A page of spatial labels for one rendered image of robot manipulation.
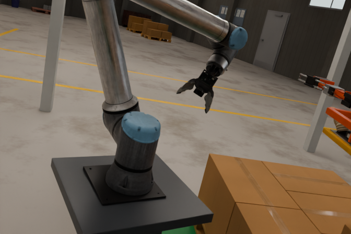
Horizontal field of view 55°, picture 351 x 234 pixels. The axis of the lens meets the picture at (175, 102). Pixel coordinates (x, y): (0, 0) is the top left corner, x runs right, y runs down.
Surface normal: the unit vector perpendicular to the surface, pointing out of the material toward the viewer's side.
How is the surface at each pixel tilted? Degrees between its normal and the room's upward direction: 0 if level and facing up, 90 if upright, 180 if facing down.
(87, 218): 0
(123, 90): 86
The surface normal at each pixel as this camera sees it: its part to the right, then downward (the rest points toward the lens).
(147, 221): 0.22, -0.94
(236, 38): 0.50, 0.38
